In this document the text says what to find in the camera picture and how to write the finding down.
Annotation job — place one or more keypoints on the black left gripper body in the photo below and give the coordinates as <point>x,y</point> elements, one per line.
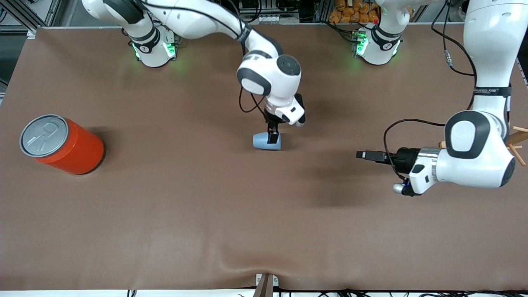
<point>406,158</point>

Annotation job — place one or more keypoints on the light blue plastic cup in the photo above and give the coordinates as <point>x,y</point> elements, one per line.
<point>260,141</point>

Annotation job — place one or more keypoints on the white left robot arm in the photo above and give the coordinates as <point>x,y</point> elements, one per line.
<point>486,41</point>

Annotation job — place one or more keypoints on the white power strip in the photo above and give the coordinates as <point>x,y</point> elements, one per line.
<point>278,19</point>

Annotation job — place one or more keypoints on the wooden mug tree stand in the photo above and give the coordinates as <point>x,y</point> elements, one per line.
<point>517,138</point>

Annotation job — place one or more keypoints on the brown table mat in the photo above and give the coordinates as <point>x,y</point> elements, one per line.
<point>165,206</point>

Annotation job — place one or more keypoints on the yellow snack packets pile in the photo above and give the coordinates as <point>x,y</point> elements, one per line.
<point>350,12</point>

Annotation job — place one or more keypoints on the brown wooden strip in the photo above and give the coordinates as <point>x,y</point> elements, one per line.
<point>264,288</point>

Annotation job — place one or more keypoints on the orange can with grey lid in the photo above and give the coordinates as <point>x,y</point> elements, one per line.
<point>78,150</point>

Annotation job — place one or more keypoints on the metal table edge bracket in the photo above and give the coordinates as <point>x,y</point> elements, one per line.
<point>275,280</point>

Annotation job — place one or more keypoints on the aluminium frame profile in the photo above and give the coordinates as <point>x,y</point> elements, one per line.
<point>24,14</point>

